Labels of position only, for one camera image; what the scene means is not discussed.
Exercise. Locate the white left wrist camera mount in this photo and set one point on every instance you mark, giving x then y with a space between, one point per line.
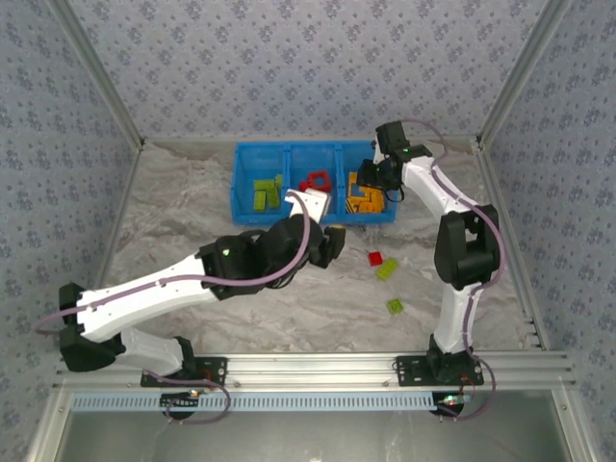
313 204

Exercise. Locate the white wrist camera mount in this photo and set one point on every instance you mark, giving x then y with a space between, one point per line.
313 204
377 155

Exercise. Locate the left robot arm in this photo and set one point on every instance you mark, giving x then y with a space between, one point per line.
144 298

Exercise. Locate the small red lego brick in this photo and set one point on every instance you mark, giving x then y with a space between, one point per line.
375 258

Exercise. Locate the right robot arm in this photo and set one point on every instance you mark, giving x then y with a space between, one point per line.
467 250

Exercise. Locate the black controller board bracket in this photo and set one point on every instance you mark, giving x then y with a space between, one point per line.
178 402
452 406

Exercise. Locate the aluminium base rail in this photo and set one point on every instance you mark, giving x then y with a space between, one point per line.
313 368

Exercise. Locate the grey metal lower panel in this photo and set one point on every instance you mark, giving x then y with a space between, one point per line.
313 438

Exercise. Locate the aluminium table side rail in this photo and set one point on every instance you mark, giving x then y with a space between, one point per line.
507 231
113 231

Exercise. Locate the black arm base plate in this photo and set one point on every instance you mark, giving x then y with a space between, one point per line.
219 367
409 373

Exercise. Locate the blue three-compartment plastic bin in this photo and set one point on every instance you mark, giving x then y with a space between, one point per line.
260 159

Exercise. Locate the orange lego window frame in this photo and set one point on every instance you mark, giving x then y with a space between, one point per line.
351 190

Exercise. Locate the small green lego brick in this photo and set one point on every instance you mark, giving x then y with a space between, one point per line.
278 180
395 306

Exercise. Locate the aluminium frame post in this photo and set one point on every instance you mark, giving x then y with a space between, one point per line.
522 72
98 72

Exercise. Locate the aluminium lower frame rail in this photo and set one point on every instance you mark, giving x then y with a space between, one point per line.
48 428
575 428

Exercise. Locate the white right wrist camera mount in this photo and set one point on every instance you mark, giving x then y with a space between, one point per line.
377 155

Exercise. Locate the red lego window frame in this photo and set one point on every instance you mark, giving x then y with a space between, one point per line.
310 179

